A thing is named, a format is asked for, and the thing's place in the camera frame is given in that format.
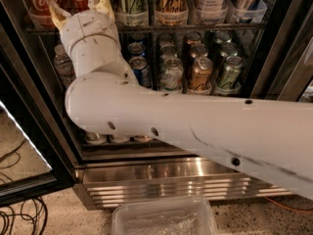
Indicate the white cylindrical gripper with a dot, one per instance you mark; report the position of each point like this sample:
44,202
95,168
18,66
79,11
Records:
87,27

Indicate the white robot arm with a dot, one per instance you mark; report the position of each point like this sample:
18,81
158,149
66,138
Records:
269,140

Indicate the green tall can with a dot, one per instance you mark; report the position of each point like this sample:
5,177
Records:
132,12

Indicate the front right Pepsi can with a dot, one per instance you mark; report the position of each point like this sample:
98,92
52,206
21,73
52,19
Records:
141,69

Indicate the gold tall can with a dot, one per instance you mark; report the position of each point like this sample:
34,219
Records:
171,12

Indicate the silver can bottom shelf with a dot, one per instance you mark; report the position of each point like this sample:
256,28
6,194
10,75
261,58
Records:
95,138

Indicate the gold brown can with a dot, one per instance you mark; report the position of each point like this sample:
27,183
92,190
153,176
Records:
199,76

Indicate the gold can bottom shelf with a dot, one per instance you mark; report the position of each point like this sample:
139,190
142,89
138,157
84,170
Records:
142,138

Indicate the open glass fridge door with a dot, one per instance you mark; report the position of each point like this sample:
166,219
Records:
30,162

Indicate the right closed fridge door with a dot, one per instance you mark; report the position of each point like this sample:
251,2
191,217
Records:
282,66

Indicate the front clear water bottle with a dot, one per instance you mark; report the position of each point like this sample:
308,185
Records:
63,66

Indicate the white labelled bottle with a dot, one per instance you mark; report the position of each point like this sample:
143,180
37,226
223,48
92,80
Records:
211,11

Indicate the brown juice bottle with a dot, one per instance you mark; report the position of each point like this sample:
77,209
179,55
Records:
119,139

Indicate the clear plastic bin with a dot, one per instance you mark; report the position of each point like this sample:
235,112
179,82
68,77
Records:
168,216

